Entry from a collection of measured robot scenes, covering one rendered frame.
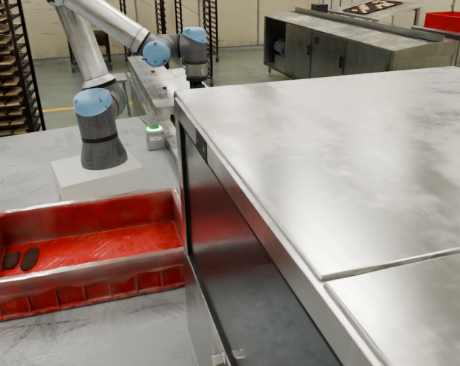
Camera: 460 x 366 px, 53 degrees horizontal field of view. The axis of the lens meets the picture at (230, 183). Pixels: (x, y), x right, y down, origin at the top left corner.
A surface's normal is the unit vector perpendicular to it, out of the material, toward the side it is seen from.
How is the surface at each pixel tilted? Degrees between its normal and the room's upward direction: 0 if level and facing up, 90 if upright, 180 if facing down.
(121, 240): 0
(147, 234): 0
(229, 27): 90
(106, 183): 90
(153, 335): 0
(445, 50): 90
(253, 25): 90
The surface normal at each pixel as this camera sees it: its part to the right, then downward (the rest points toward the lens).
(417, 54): 0.29, 0.40
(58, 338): -0.01, -0.90
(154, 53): -0.03, 0.42
